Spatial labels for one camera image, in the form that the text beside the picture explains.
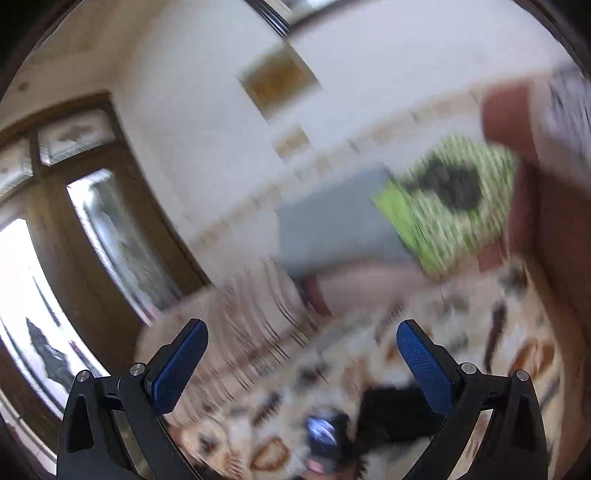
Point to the dark olive garment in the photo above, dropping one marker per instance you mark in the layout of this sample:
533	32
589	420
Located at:
448	182

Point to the light grey garment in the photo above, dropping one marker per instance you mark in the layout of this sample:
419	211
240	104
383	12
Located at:
570	106

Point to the yellow wall picture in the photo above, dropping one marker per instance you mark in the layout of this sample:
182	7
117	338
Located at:
279	83

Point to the grey quilted blanket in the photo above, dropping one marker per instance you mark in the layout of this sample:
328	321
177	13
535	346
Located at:
341	221

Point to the wooden door with glass panes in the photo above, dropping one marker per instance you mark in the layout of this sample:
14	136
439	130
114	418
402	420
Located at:
92	277

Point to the dark framed wall picture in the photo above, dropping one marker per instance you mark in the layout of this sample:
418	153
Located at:
277	11

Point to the black pants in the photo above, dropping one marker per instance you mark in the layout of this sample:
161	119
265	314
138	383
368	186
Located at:
397	415

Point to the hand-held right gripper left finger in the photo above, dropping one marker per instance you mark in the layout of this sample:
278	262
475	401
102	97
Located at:
180	364

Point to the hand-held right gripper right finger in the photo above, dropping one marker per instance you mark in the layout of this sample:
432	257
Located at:
425	369

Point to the leaf print plush blanket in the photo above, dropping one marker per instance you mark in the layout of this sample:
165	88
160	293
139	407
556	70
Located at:
461	323

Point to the small beige wall picture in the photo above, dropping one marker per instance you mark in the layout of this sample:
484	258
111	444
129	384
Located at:
291	142

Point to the green patterned folded blanket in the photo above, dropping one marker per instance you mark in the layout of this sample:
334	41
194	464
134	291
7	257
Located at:
461	230

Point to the pink and red sofa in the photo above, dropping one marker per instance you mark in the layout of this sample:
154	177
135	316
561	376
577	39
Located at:
563	258

